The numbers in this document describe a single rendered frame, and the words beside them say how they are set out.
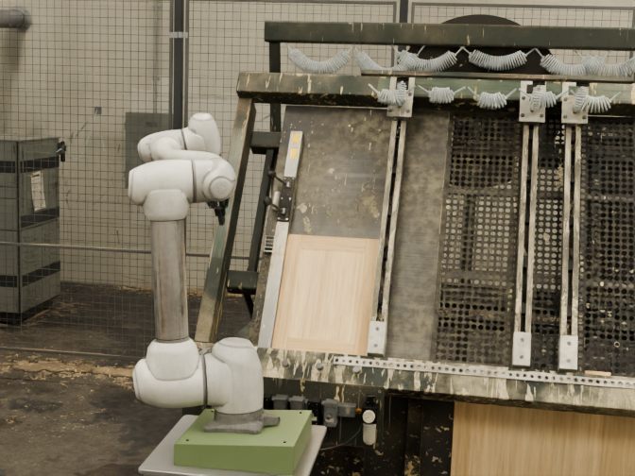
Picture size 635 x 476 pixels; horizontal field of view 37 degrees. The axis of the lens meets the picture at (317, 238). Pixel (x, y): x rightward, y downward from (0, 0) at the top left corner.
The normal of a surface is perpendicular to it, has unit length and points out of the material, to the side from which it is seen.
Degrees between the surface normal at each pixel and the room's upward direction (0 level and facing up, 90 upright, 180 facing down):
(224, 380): 82
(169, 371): 85
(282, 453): 90
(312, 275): 58
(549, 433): 90
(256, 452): 90
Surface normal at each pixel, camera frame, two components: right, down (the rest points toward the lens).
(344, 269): -0.14, -0.40
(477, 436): -0.18, 0.14
